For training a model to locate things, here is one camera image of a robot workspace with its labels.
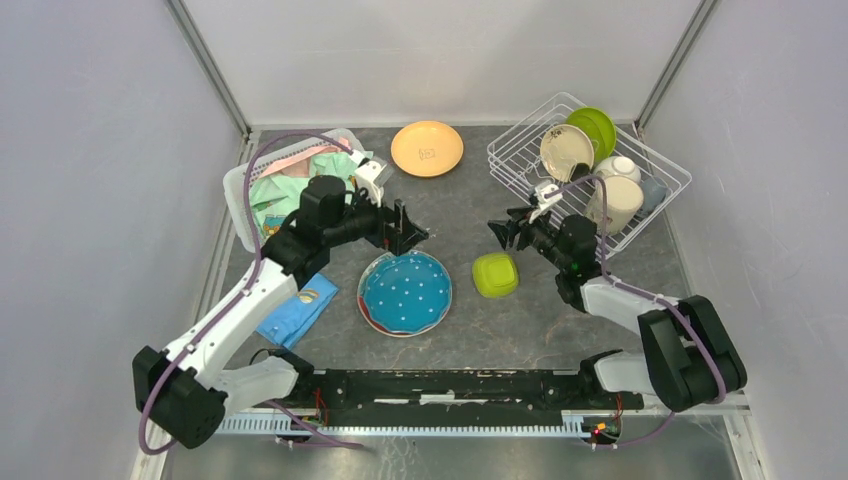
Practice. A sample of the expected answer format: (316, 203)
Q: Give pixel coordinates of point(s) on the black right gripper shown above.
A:
(505, 231)

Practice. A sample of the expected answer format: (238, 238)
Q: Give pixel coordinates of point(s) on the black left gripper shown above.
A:
(404, 233)

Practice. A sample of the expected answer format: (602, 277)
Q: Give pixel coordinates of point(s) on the cream floral plate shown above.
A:
(567, 153)

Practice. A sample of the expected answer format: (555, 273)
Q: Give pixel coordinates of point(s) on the green interior mug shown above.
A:
(615, 200)

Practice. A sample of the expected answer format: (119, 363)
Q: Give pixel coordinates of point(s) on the white round bowl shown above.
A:
(612, 170)

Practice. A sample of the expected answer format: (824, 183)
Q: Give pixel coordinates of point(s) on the lime green plate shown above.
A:
(607, 127)

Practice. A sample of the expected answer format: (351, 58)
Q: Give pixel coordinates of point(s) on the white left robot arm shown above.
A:
(186, 388)

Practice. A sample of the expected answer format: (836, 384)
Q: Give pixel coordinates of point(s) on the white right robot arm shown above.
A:
(687, 356)

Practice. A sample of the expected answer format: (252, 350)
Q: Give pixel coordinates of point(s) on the blue dotted plate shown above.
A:
(405, 293)

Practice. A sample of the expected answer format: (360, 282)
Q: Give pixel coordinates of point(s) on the teal rimmed red plate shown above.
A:
(371, 318)

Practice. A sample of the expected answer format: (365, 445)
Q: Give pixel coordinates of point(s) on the orange plate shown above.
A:
(427, 149)

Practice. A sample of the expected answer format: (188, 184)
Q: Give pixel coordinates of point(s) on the pink cloth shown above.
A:
(313, 161)

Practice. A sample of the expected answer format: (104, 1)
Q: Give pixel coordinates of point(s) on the green printed cloth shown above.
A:
(273, 198)

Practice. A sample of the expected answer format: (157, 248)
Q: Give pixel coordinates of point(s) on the blue printed cloth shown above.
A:
(287, 324)

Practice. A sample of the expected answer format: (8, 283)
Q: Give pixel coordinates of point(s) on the white plastic basket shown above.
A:
(238, 180)

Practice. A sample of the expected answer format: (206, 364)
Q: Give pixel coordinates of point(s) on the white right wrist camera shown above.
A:
(545, 195)

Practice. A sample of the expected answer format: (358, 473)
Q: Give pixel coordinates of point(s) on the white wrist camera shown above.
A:
(371, 175)
(545, 195)

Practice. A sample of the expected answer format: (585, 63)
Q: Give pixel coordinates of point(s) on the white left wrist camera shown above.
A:
(371, 175)

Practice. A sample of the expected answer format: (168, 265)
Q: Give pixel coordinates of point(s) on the white wire dish rack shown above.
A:
(515, 161)

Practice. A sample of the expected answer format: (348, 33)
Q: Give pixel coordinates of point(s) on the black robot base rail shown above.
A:
(463, 398)

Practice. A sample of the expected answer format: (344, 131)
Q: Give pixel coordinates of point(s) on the aluminium corner post right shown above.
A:
(698, 21)

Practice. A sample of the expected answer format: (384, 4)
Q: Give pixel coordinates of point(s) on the aluminium corner post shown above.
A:
(698, 21)
(194, 38)

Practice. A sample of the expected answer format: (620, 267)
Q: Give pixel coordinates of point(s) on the aluminium corner post left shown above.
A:
(194, 38)

